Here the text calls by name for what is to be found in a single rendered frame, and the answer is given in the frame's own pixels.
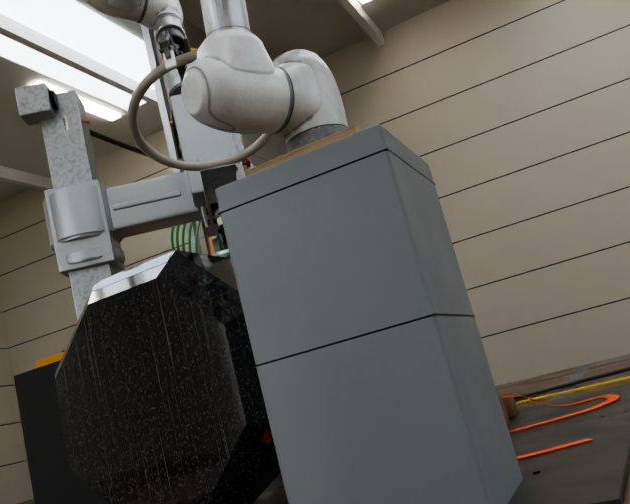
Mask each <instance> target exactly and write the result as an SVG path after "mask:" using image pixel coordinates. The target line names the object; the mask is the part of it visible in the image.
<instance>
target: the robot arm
mask: <svg viewBox="0 0 630 504"><path fill-rule="evenodd" d="M86 1H87V2H88V4H89V5H90V6H91V7H93V8H94V9H96V10H98V11H99V12H101V13H104V14H106V15H109V16H111V17H114V18H117V19H121V20H125V21H131V22H135V23H138V24H141V25H143V26H145V27H147V28H149V29H151V30H152V31H153V32H154V35H155V39H156V42H157V43H158V44H159V46H160V49H159V51H160V53H163V58H164V62H165V67H166V70H167V71H169V70H172V69H174V68H176V67H177V64H176V60H175V57H176V56H178V55H181V54H183V53H182V52H183V50H184V49H185V36H186V35H185V30H184V25H183V12H182V8H181V5H180V3H179V0H86ZM200 2H201V8H202V14H203V20H204V26H205V32H206V39H205V40H204V41H203V43H202V44H201V46H200V47H199V49H198V51H197V59H196V60H195V61H193V62H192V64H191V65H190V66H189V67H187V64H186V65H183V66H180V67H178V68H176V69H177V70H178V73H179V75H180V78H181V80H182V88H181V95H182V101H183V104H184V106H185V108H186V110H187V111H188V113H189V114H190V116H191V117H192V118H193V119H195V120H196V121H198V122H200V123H201V124H203V125H206V126H208V127H210V128H213V129H216V130H220V131H224V132H230V133H239V134H267V133H271V134H273V135H275V136H277V137H279V138H282V139H285V142H286V145H287V150H288V153H289V152H292V151H294V150H297V149H299V148H302V147H304V146H306V145H309V144H311V143H314V142H316V141H318V140H321V139H323V138H326V137H328V136H330V135H333V134H335V133H338V132H340V131H342V130H345V129H347V128H348V124H347V119H346V114H345V109H344V106H343V102H342V98H341V95H340V92H339V89H338V87H337V84H336V81H335V79H334V76H333V74H332V73H331V71H330V69H329V68H328V66H327V65H326V63H325V62H324V61H323V60H322V59H321V58H320V57H319V56H318V55H317V54H315V53H314V52H311V51H308V50H304V49H295V50H291V51H288V52H286V53H283V54H281V55H280V56H278V57H277V58H276V59H275V60H274V61H273V62H272V60H271V59H270V57H269V55H268V53H267V51H266V49H265V48H264V45H263V42H262V41H261V40H260V39H259V38H258V37H256V36H255V35H254V34H252V33H251V32H250V26H249V20H248V14H247V9H246V3H245V0H200Z"/></svg>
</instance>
